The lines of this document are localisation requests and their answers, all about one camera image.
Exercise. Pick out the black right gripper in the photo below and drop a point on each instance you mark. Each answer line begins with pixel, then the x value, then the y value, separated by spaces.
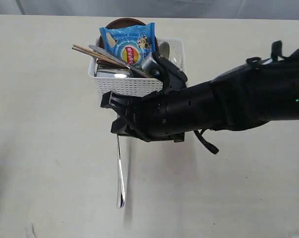
pixel 147 114

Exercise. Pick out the silver table knife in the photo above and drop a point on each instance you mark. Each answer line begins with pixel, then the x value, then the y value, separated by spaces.
pixel 106 54

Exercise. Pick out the blue chips bag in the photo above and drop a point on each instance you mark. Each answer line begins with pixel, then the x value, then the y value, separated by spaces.
pixel 131 44

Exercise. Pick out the silver metal fork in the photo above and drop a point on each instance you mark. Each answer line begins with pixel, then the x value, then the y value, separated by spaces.
pixel 120 179

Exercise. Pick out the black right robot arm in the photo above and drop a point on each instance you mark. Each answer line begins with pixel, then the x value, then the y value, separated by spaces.
pixel 248 96

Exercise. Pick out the silver metal cup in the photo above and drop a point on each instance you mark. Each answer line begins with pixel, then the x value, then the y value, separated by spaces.
pixel 112 72

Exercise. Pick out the lower brown wooden chopstick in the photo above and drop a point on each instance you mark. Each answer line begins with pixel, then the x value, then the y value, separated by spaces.
pixel 98 56

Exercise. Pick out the brown wooden chopstick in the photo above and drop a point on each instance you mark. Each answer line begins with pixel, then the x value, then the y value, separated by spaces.
pixel 93 51
pixel 98 56

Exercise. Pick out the upper brown wooden chopstick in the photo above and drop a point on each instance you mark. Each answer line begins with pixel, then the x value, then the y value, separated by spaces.
pixel 93 51

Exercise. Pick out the white bowl with black pattern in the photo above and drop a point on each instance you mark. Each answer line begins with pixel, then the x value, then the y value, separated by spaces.
pixel 173 51

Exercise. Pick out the white perforated plastic basket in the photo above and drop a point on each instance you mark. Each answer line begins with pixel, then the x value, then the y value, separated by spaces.
pixel 127 86

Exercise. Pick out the brown round plate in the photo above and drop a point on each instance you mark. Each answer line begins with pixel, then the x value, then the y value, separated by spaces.
pixel 124 22

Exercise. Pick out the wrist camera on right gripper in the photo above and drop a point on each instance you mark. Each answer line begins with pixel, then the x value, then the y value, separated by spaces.
pixel 171 76

